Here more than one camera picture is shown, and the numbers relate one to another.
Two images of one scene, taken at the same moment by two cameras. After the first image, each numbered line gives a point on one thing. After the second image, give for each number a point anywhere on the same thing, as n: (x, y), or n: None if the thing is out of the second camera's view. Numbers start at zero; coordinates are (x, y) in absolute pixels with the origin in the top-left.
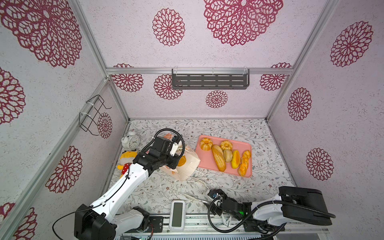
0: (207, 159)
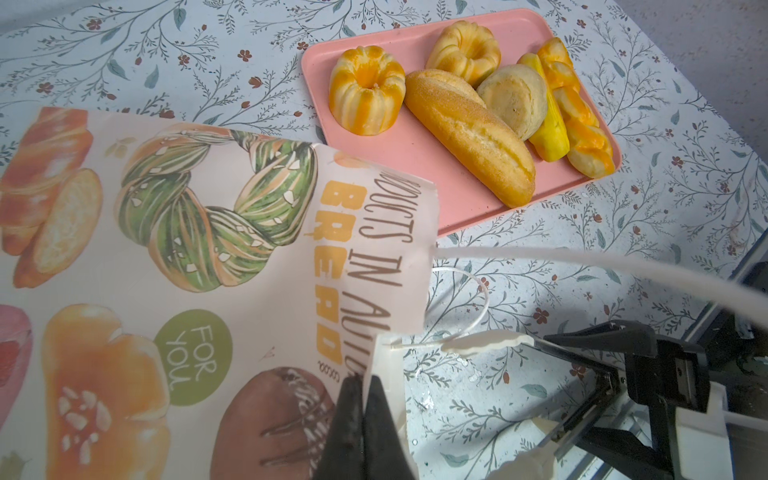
0: (462, 202)
